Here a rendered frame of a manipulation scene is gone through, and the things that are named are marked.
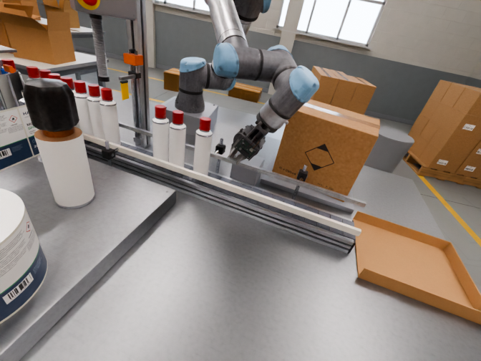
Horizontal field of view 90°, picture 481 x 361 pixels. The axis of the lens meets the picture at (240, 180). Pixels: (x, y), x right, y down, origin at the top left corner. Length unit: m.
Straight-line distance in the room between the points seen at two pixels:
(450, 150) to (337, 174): 3.28
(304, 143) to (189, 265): 0.57
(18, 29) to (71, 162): 2.19
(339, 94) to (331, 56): 2.27
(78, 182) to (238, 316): 0.49
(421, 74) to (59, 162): 6.71
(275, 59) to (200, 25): 5.86
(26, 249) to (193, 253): 0.33
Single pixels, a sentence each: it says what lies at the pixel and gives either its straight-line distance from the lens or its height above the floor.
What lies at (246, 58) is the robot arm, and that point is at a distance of 0.64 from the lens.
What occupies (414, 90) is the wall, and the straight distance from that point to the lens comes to 6.90.
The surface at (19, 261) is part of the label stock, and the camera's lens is 0.54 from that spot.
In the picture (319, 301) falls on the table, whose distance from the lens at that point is 0.67.
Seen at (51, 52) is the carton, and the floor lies 0.87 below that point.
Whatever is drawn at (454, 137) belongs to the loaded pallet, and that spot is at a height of 0.61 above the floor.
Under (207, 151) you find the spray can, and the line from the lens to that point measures 0.77.
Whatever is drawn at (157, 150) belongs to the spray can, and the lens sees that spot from 0.85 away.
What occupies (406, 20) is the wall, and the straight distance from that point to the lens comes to 6.59.
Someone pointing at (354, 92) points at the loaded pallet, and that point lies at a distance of 4.15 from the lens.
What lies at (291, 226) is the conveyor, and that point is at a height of 0.85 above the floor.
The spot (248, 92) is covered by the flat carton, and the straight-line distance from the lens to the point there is 5.24.
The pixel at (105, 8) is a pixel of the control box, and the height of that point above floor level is 1.30.
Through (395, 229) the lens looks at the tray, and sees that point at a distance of 0.99.
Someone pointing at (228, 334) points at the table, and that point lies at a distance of 0.57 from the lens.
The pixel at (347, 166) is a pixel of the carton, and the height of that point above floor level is 0.99.
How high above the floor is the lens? 1.34
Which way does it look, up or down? 33 degrees down
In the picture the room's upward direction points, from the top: 12 degrees clockwise
